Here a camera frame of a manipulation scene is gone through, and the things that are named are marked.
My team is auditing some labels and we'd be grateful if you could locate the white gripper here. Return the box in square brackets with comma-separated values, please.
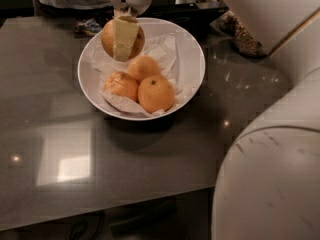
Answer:
[110, 0, 152, 62]

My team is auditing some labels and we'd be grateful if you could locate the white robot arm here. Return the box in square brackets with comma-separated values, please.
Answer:
[211, 0, 320, 240]

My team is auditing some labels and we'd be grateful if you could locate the hidden back orange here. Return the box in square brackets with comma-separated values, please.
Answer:
[128, 55, 161, 83]

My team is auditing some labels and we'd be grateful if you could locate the white bowl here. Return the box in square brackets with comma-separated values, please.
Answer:
[77, 17, 206, 122]

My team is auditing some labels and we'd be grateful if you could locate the colourful coaster on table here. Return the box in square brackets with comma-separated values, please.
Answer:
[74, 18, 103, 38]

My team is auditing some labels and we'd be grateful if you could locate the dark tray at table edge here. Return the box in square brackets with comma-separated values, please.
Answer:
[142, 2, 229, 26]

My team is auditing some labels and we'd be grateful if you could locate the black cable on floor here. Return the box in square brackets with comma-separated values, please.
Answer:
[64, 212, 106, 240]

